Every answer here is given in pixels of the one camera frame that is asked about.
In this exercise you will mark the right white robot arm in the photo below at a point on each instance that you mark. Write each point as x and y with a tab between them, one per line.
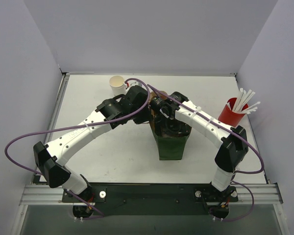
229	141

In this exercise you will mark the white paper cups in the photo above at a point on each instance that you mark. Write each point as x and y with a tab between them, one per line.
117	85

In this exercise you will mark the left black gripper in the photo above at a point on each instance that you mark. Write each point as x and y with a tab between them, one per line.
142	117

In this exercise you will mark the white wrapped straws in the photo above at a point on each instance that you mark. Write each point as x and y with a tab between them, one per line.
242	99

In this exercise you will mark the red cup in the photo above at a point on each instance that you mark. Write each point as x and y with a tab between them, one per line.
229	117

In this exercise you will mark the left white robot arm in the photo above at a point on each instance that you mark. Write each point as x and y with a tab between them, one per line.
51	158

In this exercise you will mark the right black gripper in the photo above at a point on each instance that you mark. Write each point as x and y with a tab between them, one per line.
170	128

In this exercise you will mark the green paper bag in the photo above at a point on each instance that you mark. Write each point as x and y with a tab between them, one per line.
170	148

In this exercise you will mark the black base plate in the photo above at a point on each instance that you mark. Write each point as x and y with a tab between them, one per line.
153	199

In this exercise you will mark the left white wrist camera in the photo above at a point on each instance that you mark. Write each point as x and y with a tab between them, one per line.
132	84

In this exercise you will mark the aluminium rail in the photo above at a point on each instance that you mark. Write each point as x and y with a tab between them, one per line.
262	193

